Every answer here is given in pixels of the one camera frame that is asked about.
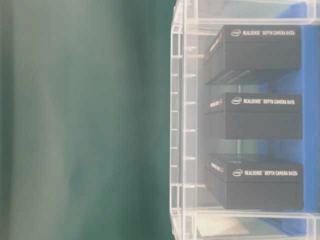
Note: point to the clear plastic storage case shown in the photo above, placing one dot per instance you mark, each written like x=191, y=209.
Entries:
x=195, y=24

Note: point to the green table cloth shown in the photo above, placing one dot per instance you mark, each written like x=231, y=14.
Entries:
x=84, y=119

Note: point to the white label sticker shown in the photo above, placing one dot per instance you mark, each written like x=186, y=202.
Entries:
x=211, y=225

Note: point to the black realsense box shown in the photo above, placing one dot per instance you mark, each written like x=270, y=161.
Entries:
x=255, y=116
x=252, y=54
x=254, y=182

